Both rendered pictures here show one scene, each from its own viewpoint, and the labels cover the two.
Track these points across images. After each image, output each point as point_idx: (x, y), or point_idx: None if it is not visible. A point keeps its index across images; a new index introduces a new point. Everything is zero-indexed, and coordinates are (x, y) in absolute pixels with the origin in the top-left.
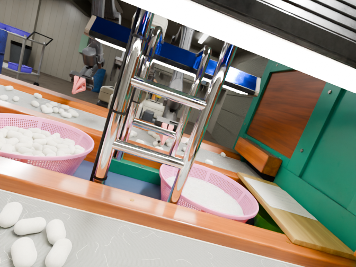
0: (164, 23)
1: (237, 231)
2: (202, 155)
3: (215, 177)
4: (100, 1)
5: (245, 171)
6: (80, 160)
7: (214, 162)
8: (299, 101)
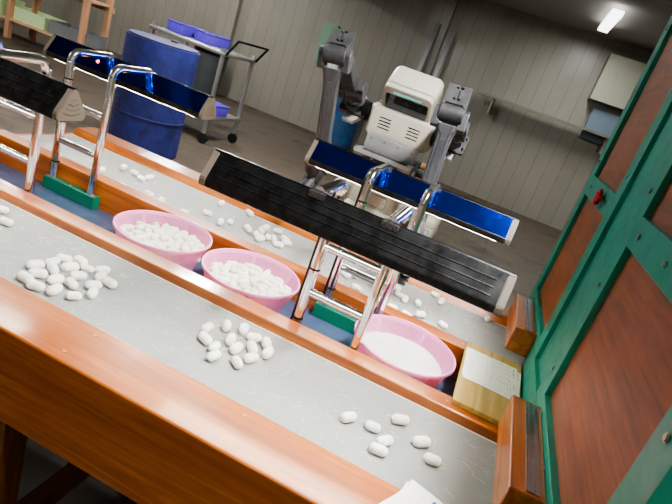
0: (435, 92)
1: (397, 379)
2: (445, 314)
3: (430, 341)
4: (331, 93)
5: (503, 347)
6: (285, 300)
7: (455, 327)
8: (578, 256)
